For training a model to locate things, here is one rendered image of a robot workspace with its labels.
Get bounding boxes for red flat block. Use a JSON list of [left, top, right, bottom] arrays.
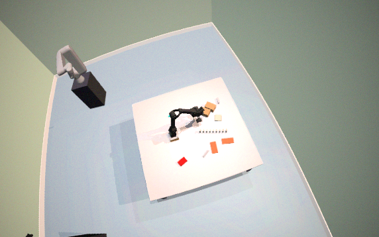
[[177, 157, 187, 166]]

